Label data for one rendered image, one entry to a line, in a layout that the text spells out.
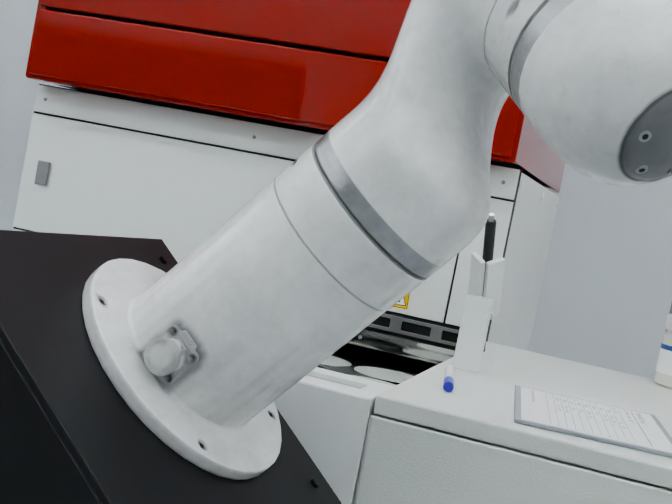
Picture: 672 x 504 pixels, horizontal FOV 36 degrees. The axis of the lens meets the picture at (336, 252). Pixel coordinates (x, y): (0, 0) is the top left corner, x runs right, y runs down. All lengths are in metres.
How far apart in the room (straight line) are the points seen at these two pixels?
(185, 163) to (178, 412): 1.01
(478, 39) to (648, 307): 2.35
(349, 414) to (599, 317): 2.11
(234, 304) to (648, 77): 0.29
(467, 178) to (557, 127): 0.07
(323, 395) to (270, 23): 0.79
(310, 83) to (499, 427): 0.79
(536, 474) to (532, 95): 0.39
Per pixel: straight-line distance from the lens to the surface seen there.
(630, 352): 3.02
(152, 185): 1.71
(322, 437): 0.95
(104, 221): 1.74
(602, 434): 0.96
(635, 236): 3.00
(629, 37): 0.61
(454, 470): 0.93
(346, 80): 1.55
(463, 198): 0.66
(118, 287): 0.76
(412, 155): 0.65
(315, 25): 1.58
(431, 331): 1.55
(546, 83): 0.62
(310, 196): 0.67
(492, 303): 1.19
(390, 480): 0.94
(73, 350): 0.68
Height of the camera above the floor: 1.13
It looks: 3 degrees down
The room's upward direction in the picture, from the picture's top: 11 degrees clockwise
